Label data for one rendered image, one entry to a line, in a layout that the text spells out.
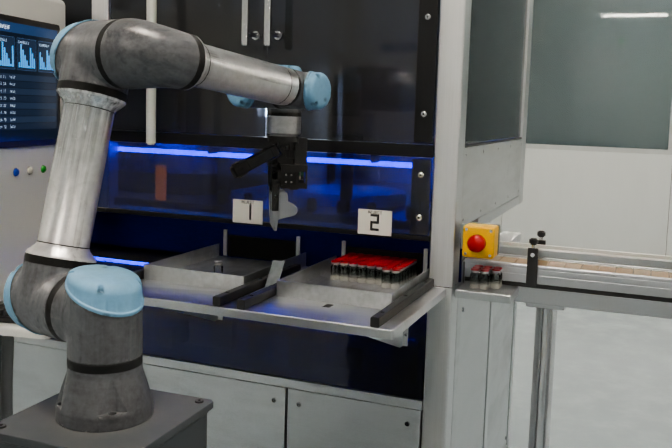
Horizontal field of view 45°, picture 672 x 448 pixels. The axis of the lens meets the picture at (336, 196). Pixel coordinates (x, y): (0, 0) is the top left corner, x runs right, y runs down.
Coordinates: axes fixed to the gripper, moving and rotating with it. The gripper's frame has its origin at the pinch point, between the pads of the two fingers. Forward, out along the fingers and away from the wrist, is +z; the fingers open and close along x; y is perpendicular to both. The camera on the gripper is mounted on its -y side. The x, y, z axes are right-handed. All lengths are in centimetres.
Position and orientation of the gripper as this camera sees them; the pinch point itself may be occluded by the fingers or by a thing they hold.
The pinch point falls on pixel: (272, 225)
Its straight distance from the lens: 182.3
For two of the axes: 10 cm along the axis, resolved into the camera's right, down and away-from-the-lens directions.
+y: 9.9, 0.1, 1.7
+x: -1.7, -1.1, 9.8
